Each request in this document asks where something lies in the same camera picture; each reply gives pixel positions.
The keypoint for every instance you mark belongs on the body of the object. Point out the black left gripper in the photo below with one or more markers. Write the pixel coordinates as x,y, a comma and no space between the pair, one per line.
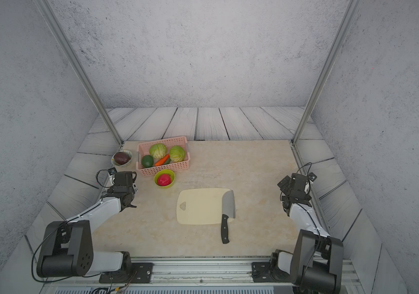
133,189

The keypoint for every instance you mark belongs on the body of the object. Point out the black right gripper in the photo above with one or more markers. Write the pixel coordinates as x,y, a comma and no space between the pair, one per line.
286,188

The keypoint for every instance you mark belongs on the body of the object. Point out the black handled cleaver knife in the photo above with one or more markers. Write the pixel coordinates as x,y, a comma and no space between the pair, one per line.
228,212

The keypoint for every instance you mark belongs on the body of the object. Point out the cream plastic cutting board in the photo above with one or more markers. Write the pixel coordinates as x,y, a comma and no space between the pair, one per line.
200,206

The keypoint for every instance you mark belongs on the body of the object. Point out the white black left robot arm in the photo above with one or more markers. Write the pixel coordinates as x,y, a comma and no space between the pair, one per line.
67,249

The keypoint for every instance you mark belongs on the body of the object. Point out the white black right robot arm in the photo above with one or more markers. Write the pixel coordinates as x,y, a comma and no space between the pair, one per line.
317,260

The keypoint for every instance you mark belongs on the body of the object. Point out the purple eggplant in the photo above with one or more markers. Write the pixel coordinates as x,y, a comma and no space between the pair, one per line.
121,158

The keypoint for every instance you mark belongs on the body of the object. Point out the patterned ceramic cup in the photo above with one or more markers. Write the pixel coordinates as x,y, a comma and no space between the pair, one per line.
129,153

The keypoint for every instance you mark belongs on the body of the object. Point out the green avocado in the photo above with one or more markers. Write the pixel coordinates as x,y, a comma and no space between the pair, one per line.
147,162

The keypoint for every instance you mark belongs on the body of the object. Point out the red pomegranate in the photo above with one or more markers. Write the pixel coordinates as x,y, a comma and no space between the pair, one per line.
164,180

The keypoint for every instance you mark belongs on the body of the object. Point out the lime green bowl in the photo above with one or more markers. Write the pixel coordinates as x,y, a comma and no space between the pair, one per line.
165,171

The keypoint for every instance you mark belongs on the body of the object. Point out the pink plastic basket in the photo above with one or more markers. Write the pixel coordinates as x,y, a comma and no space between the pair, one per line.
143,150

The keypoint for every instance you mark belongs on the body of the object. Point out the orange carrot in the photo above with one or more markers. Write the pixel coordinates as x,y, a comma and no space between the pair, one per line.
164,161

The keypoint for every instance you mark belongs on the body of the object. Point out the left green cabbage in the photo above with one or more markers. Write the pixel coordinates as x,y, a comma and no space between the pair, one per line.
158,151

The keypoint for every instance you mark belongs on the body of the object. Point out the green cabbage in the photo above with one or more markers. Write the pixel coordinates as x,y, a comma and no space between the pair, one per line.
158,151
177,154

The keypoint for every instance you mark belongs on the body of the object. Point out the right green cabbage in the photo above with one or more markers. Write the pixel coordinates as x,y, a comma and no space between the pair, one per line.
177,154

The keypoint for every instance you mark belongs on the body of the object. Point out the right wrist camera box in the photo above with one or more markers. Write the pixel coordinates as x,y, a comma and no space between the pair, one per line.
300,183

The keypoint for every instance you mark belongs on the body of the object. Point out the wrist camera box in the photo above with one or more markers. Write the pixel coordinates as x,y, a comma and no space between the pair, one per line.
124,178
300,183

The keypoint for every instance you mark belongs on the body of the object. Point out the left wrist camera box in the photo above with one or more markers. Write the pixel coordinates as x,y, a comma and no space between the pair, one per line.
124,178

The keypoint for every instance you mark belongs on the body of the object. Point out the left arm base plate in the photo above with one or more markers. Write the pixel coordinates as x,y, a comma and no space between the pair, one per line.
139,273

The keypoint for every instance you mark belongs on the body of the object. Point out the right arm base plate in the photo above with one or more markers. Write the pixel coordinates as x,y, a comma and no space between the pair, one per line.
267,272

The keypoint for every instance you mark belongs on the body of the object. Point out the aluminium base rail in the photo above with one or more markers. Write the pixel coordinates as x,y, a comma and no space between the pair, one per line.
230,275

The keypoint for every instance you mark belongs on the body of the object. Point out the aluminium right frame post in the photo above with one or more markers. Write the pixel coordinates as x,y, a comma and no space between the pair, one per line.
337,44

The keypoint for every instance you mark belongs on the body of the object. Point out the aluminium frame post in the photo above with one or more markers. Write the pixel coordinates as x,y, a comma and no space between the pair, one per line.
337,44
66,47

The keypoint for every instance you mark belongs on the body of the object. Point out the aluminium left frame post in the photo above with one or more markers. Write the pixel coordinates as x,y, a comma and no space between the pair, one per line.
66,47

